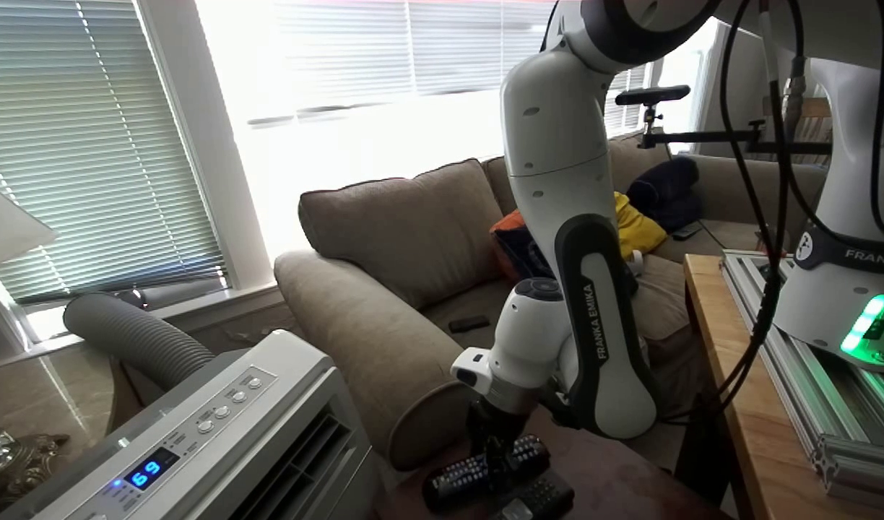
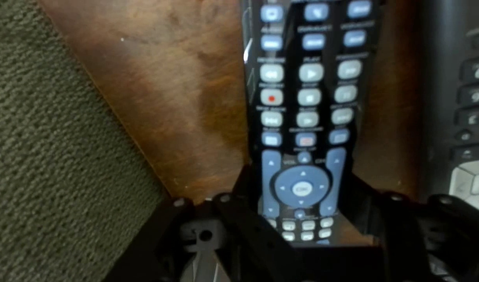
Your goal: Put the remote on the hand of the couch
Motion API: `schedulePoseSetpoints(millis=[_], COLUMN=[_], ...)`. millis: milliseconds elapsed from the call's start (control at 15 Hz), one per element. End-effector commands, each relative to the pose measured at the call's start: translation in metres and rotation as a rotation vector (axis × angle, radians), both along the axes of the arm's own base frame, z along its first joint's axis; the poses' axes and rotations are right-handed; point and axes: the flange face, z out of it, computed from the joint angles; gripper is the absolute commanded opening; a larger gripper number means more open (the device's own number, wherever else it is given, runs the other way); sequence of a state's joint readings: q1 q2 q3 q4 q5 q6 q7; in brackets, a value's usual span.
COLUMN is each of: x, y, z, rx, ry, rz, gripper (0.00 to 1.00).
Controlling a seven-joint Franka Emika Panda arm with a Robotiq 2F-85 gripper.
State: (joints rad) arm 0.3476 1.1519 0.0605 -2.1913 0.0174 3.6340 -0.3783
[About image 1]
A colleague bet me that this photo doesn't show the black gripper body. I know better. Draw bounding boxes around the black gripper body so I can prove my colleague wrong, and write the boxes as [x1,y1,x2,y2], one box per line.
[465,389,537,455]

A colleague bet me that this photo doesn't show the black remote with blue buttons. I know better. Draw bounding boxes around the black remote with blue buttons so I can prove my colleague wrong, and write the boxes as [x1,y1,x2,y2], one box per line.
[418,434,555,515]

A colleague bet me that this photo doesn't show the dark grey remote control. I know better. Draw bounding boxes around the dark grey remote control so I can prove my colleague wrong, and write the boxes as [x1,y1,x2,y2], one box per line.
[490,466,576,520]

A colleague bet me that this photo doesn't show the beige fabric couch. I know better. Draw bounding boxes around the beige fabric couch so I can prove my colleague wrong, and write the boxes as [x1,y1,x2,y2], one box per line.
[270,133,884,476]

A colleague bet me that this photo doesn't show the beige couch back cushion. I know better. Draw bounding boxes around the beige couch back cushion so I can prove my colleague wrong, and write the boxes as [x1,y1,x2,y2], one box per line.
[296,156,509,311]

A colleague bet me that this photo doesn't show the dark brown wooden side table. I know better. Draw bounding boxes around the dark brown wooden side table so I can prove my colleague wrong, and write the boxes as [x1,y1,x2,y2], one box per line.
[370,409,735,520]

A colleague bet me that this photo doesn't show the small dark grey object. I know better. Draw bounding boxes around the small dark grey object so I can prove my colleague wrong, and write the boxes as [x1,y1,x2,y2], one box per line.
[444,311,493,336]

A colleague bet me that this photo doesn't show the orange pillow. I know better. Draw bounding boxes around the orange pillow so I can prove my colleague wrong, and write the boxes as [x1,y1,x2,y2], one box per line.
[487,208,562,284]

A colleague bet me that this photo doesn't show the light wooden robot table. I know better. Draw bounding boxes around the light wooden robot table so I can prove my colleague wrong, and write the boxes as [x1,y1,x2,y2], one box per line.
[679,250,884,520]

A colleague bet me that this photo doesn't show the white portable air conditioner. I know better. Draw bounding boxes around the white portable air conditioner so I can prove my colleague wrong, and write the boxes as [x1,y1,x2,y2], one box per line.
[0,325,384,520]

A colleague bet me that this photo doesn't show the dark blue bag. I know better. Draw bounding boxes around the dark blue bag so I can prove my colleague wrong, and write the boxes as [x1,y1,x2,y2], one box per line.
[627,152,705,236]

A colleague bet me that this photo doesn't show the white machine with green light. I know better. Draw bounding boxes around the white machine with green light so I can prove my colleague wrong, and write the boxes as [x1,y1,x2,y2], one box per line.
[705,0,884,419]

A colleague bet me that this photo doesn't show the white window blinds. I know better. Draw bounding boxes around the white window blinds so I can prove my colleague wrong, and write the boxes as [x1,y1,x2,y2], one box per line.
[0,0,228,304]
[270,0,565,130]

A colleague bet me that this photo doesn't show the beige lamp table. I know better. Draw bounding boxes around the beige lamp table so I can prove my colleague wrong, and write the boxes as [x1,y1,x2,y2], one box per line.
[0,351,119,520]

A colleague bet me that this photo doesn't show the crystal lamp with white shade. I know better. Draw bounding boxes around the crystal lamp with white shade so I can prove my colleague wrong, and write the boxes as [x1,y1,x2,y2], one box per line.
[0,177,71,520]

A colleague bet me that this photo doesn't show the aluminium rail base frame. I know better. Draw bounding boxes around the aluminium rail base frame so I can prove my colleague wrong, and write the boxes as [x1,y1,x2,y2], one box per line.
[718,246,884,506]

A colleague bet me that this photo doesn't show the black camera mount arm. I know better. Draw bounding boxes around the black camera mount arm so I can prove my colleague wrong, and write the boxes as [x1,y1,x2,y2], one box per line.
[636,97,836,159]

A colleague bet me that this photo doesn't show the black bar camera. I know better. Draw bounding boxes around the black bar camera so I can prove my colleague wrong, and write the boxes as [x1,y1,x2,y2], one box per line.
[613,81,693,109]

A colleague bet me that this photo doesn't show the grey flexible exhaust hose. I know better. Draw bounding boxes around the grey flexible exhaust hose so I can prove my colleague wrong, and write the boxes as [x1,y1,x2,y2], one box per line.
[61,291,217,396]

